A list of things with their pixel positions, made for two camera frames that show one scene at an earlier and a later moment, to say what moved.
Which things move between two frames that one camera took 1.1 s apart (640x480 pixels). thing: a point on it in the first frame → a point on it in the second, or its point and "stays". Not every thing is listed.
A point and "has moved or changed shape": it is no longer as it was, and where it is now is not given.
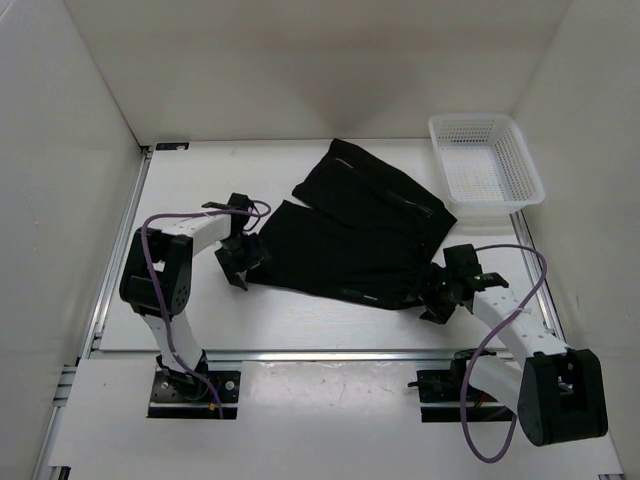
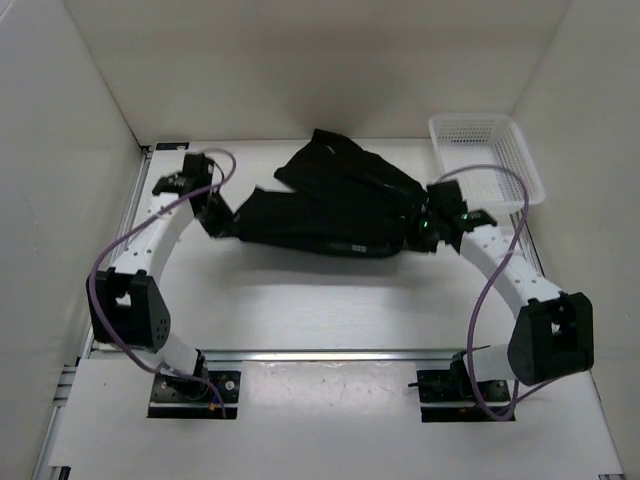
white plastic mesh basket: [487, 165] stays
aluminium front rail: [299, 357] stays
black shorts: [365, 235] has moved or changed shape
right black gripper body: [438, 295] → [425, 236]
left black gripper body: [240, 254] → [217, 217]
